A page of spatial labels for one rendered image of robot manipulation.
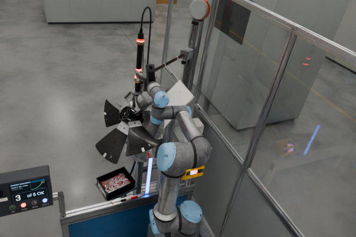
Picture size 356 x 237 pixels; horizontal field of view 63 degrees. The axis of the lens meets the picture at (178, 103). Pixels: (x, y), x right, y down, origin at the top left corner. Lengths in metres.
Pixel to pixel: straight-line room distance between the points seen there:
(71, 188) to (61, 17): 4.86
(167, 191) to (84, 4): 6.33
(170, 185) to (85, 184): 2.04
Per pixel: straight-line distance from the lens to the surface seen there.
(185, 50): 2.31
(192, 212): 1.53
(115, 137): 2.16
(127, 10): 7.59
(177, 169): 1.22
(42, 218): 3.08
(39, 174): 1.69
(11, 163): 3.64
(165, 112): 1.54
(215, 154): 2.52
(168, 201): 1.39
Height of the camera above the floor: 2.45
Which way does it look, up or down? 33 degrees down
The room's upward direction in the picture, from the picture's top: 9 degrees clockwise
